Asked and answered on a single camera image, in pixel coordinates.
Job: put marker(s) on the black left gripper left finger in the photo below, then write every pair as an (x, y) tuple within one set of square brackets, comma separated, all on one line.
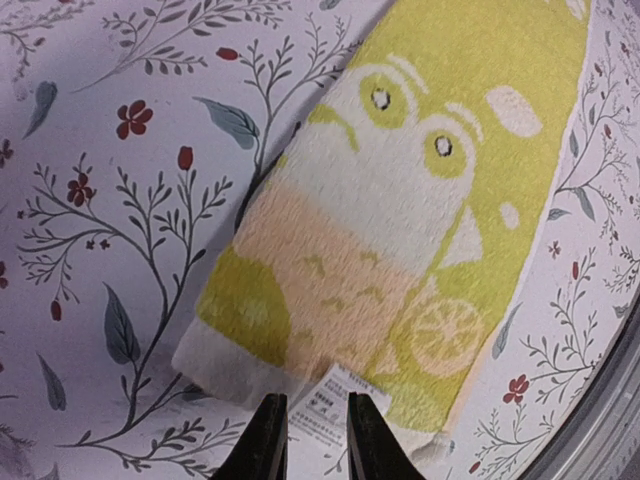
[(261, 451)]

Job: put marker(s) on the floral patterned table mat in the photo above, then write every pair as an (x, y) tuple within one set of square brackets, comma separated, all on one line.
[(134, 135)]

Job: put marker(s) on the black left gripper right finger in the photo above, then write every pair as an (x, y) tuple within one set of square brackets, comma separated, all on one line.
[(372, 450)]

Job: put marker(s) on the aluminium front rail base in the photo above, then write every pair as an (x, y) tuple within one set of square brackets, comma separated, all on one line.
[(601, 435)]

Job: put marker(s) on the green crocodile pattern towel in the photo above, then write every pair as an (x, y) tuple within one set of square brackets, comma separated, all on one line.
[(397, 226)]

